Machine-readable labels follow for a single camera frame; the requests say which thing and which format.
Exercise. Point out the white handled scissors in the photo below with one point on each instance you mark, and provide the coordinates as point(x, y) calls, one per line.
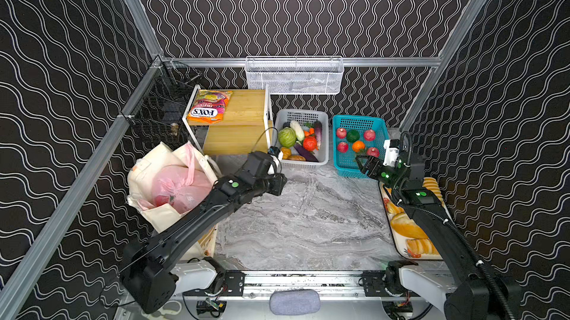
point(170, 310)

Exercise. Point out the red tomato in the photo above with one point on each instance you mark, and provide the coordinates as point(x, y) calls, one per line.
point(310, 143)

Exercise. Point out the orange Fox's candy bag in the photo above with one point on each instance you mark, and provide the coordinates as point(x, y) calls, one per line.
point(209, 106)

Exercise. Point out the pink plastic bag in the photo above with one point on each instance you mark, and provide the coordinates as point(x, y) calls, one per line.
point(180, 186)

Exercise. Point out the grey foam pad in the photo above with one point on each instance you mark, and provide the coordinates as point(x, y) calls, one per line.
point(295, 302)

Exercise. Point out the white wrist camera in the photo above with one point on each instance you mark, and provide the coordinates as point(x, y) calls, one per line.
point(391, 152)
point(276, 164)

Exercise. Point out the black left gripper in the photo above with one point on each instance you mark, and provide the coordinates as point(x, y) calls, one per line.
point(276, 182)

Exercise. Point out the green cabbage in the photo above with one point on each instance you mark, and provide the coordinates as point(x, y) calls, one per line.
point(287, 137)

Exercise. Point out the cream canvas tote bag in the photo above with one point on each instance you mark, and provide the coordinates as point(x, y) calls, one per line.
point(164, 186)

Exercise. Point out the brown potato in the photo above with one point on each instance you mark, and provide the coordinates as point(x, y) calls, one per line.
point(296, 158)

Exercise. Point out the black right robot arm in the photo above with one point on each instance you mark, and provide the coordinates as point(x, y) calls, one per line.
point(471, 289)

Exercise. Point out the tray of breads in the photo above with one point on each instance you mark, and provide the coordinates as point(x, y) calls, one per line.
point(410, 241)

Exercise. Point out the aluminium linear rail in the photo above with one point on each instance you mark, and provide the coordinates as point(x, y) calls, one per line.
point(330, 285)

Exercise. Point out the red apple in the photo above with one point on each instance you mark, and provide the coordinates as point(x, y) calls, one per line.
point(342, 147)
point(369, 135)
point(341, 133)
point(372, 151)

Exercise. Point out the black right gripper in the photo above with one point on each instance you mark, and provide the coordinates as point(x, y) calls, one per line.
point(374, 166)

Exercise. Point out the white wire mesh wall basket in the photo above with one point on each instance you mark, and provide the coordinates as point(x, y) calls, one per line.
point(295, 75)

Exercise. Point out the orange with green leaves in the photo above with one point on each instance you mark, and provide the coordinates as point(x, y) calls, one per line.
point(359, 148)

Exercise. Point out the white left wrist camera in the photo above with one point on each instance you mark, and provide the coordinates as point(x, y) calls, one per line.
point(276, 164)

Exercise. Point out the teal plastic basket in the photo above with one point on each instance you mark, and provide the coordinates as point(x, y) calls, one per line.
point(345, 163)

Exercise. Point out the yellow pumpkin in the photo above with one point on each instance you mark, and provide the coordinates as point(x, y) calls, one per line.
point(286, 153)

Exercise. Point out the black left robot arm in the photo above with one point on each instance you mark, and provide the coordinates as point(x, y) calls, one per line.
point(147, 270)

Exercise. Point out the dark green avocado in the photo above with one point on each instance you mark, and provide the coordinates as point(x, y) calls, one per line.
point(353, 136)

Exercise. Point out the purple eggplant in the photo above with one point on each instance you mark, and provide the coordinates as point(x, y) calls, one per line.
point(305, 153)

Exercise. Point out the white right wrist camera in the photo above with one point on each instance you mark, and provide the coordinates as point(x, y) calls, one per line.
point(391, 152)

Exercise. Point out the white radish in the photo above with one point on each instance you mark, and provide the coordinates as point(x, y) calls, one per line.
point(299, 132)

